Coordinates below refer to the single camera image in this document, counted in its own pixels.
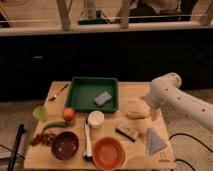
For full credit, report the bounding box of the yellow banana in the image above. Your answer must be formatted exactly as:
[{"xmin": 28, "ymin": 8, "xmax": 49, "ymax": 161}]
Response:
[{"xmin": 127, "ymin": 111, "xmax": 150, "ymax": 119}]

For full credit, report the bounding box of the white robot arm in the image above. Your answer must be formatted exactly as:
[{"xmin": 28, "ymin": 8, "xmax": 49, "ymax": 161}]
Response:
[{"xmin": 145, "ymin": 72, "xmax": 213, "ymax": 133}]

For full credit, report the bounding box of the orange-red bowl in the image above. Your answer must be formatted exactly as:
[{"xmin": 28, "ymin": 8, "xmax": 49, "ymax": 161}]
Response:
[{"xmin": 92, "ymin": 137, "xmax": 125, "ymax": 171}]

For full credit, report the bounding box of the dark maroon bowl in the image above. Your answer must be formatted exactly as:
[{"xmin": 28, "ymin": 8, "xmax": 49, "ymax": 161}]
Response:
[{"xmin": 51, "ymin": 131, "xmax": 79, "ymax": 161}]

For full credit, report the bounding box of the grey folded cloth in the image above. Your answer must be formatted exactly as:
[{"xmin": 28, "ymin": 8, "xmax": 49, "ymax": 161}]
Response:
[{"xmin": 145, "ymin": 127, "xmax": 167, "ymax": 155}]

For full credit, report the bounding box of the wooden block brush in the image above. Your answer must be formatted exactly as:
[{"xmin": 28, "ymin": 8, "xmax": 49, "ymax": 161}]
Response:
[{"xmin": 115, "ymin": 123, "xmax": 139, "ymax": 142}]

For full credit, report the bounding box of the grey-blue sponge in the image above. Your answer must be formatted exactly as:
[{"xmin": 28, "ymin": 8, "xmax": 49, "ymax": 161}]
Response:
[{"xmin": 94, "ymin": 91, "xmax": 112, "ymax": 106}]

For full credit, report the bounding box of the white cup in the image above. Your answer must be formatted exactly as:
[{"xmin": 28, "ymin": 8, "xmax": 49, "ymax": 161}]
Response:
[{"xmin": 88, "ymin": 111, "xmax": 105, "ymax": 128}]

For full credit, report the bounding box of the green plastic tray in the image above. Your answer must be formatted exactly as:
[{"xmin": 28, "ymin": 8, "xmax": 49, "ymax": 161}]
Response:
[{"xmin": 65, "ymin": 77, "xmax": 119, "ymax": 113}]

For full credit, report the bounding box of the orange fruit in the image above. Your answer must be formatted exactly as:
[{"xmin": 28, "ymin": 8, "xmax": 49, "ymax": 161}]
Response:
[{"xmin": 63, "ymin": 108, "xmax": 76, "ymax": 121}]

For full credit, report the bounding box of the green chili pepper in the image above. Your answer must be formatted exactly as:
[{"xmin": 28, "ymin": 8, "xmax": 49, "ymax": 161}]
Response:
[{"xmin": 42, "ymin": 122, "xmax": 68, "ymax": 132}]

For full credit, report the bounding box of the red grape bunch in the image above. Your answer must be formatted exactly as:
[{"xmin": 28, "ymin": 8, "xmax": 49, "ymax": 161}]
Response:
[{"xmin": 30, "ymin": 132, "xmax": 56, "ymax": 146}]

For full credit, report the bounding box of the light green cup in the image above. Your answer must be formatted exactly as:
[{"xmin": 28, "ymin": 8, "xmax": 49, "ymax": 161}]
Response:
[{"xmin": 32, "ymin": 106, "xmax": 48, "ymax": 122}]

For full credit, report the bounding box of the black pole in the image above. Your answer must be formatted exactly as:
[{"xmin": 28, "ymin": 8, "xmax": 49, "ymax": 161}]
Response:
[{"xmin": 7, "ymin": 124, "xmax": 25, "ymax": 171}]

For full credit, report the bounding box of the black cable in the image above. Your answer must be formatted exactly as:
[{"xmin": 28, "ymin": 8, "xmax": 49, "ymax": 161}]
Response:
[{"xmin": 168, "ymin": 132, "xmax": 213, "ymax": 171}]

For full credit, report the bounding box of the wooden railing post right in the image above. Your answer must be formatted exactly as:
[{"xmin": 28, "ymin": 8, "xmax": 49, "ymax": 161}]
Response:
[{"xmin": 120, "ymin": 0, "xmax": 131, "ymax": 29}]

